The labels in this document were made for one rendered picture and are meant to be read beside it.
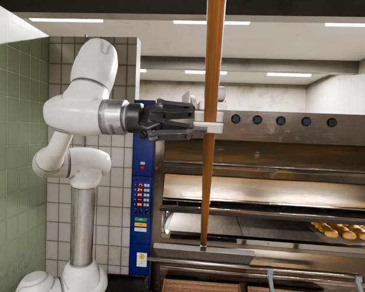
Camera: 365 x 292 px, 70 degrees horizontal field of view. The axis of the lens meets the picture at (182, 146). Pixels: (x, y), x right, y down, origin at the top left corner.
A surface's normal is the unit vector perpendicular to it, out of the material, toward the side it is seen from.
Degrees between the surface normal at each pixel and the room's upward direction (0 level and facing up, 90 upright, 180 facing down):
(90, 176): 99
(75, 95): 58
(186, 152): 70
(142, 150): 90
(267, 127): 90
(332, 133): 90
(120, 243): 90
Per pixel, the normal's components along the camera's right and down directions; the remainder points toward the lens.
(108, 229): -0.09, 0.05
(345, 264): -0.07, -0.29
